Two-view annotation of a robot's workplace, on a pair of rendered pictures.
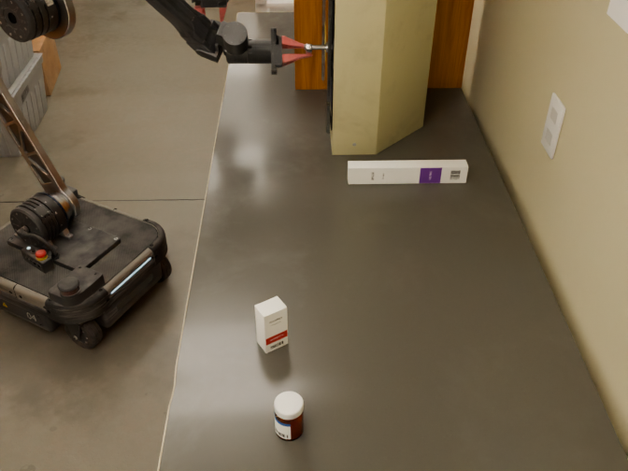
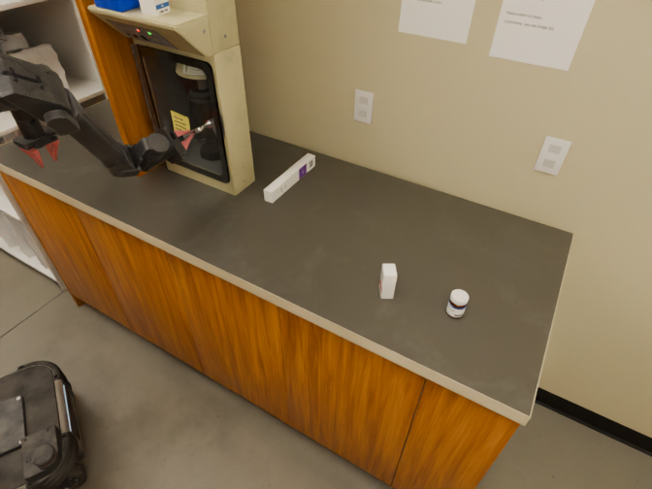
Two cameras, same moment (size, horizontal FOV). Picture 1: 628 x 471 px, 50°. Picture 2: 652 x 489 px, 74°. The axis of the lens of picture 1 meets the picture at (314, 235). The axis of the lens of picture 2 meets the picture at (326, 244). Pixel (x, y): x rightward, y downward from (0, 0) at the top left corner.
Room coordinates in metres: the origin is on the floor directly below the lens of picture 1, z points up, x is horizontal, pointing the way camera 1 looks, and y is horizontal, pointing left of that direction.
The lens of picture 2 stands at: (0.56, 0.83, 1.83)
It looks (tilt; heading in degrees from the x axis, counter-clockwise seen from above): 42 degrees down; 301
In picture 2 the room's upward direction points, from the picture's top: 1 degrees clockwise
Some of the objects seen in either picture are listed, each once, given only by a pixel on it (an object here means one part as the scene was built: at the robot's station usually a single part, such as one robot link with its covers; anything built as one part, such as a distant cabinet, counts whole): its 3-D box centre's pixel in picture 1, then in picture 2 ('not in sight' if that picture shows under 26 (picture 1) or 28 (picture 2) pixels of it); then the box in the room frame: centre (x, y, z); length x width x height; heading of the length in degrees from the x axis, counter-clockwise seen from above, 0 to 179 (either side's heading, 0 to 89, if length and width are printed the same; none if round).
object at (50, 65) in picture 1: (25, 61); not in sight; (3.83, 1.74, 0.14); 0.41 x 0.32 x 0.28; 8
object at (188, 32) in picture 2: not in sight; (150, 30); (1.61, 0.02, 1.46); 0.32 x 0.11 x 0.10; 2
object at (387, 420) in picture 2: not in sight; (262, 281); (1.43, -0.11, 0.45); 2.05 x 0.67 x 0.90; 2
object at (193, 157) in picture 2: (327, 33); (184, 117); (1.61, -0.03, 1.19); 0.30 x 0.01 x 0.40; 1
